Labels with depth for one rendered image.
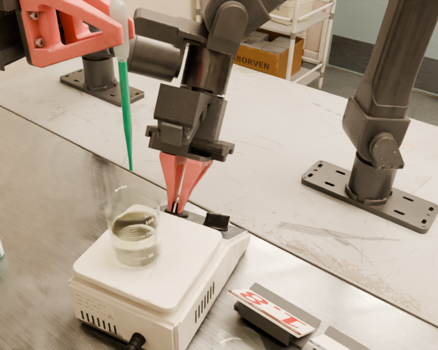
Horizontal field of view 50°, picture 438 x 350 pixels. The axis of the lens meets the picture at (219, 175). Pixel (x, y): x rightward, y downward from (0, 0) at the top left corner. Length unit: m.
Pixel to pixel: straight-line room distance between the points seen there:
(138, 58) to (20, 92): 0.56
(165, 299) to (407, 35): 0.41
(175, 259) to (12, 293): 0.22
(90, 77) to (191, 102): 0.56
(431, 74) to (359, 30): 0.56
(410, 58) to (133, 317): 0.44
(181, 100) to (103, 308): 0.22
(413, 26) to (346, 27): 2.90
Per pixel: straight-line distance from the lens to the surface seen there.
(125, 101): 0.40
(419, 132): 0.97
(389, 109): 0.64
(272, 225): 0.67
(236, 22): 0.52
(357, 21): 3.47
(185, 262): 0.49
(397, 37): 0.61
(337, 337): 0.55
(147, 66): 0.55
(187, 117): 0.47
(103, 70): 1.00
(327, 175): 0.77
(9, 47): 0.41
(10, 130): 0.93
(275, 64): 2.69
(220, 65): 0.55
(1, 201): 0.76
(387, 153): 0.66
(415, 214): 0.73
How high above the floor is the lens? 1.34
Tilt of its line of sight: 36 degrees down
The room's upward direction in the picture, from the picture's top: 2 degrees clockwise
